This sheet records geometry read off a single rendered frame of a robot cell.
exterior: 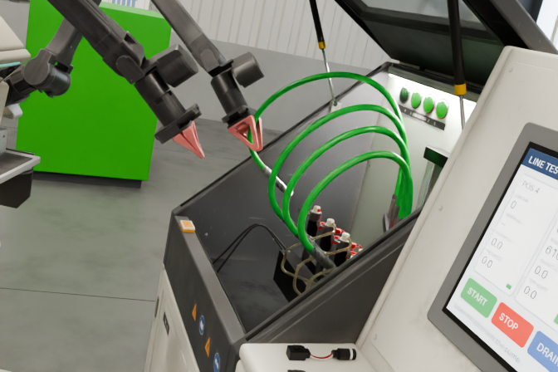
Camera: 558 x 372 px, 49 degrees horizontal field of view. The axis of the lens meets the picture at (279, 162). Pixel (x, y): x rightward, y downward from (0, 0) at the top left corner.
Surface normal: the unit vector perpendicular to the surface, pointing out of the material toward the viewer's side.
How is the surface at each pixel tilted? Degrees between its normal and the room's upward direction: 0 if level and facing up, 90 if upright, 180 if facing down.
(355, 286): 90
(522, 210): 76
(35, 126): 90
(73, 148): 90
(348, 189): 90
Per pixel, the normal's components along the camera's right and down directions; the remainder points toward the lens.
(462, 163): -0.85, -0.33
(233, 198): 0.32, 0.29
